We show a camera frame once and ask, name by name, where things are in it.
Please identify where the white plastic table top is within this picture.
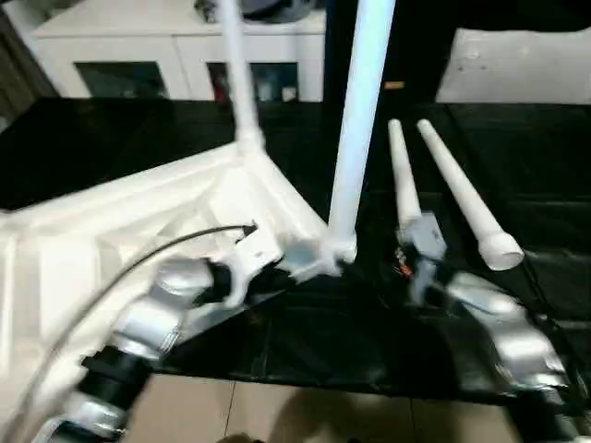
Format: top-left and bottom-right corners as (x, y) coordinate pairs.
(0, 138), (359, 443)

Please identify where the red packet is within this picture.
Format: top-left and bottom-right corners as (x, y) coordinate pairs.
(210, 64), (227, 101)

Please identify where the black table mat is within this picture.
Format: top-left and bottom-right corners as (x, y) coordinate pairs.
(0, 96), (591, 407)

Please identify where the black cabinet with gold label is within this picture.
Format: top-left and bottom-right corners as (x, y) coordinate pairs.
(322, 0), (458, 105)

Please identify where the grey round bag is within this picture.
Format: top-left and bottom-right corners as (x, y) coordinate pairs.
(239, 0), (324, 24)

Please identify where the black bundle in plastic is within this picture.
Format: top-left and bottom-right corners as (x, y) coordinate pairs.
(193, 0), (223, 22)

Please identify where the white sideboard cabinet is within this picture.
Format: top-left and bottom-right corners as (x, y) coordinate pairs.
(30, 13), (327, 102)

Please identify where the grey curtain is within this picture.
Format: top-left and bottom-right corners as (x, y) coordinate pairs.
(0, 8), (56, 135)

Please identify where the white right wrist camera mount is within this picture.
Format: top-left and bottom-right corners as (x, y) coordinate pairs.
(405, 211), (447, 301)

